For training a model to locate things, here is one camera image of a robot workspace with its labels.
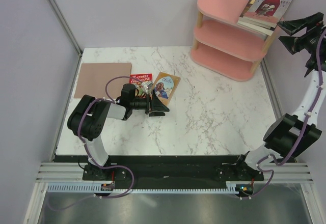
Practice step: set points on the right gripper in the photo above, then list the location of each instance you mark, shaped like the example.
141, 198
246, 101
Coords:
293, 27

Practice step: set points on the pink Shakespeare story book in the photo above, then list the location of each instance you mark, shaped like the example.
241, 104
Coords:
267, 12

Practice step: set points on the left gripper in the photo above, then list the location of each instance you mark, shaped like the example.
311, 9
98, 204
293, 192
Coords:
156, 105

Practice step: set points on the pink three-tier shelf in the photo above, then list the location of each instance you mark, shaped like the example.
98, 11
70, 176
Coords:
223, 46

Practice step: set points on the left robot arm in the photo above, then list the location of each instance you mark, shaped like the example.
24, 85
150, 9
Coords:
88, 118

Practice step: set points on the white slotted cable duct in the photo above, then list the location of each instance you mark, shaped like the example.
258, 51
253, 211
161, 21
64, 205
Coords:
220, 188

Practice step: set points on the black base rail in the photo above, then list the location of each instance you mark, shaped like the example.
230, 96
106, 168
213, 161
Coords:
215, 167

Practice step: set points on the tan Othello book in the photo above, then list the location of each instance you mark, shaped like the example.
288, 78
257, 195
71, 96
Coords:
164, 87

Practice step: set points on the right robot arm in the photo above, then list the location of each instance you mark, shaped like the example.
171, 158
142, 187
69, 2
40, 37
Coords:
293, 133

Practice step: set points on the brown cardboard file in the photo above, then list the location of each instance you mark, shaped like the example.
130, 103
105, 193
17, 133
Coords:
96, 78

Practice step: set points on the red Treehouse book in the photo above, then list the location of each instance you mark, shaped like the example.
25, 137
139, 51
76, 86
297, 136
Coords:
137, 79

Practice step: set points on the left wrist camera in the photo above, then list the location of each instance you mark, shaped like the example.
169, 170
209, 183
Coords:
147, 86

